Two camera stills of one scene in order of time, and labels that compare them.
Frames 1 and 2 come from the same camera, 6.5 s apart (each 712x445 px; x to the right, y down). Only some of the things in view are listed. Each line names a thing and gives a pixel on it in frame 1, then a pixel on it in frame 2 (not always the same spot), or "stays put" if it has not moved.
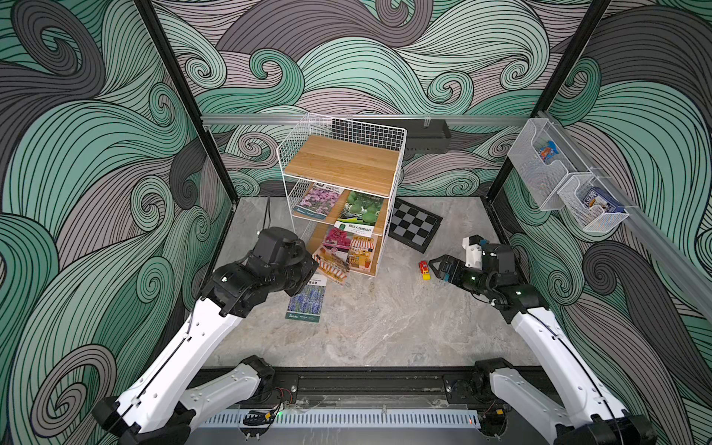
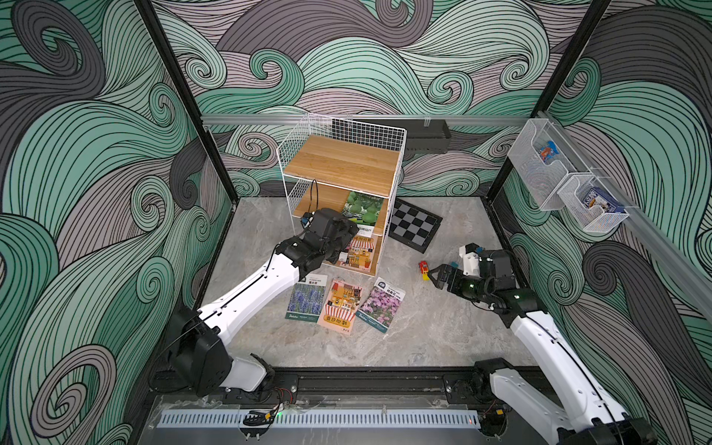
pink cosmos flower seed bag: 319,199 -> 381,305
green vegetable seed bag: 360,212 stays put
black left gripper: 307,265 -> 343,235
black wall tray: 423,135 stays put
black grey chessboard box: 413,226 stays put
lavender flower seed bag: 307,304 stays put
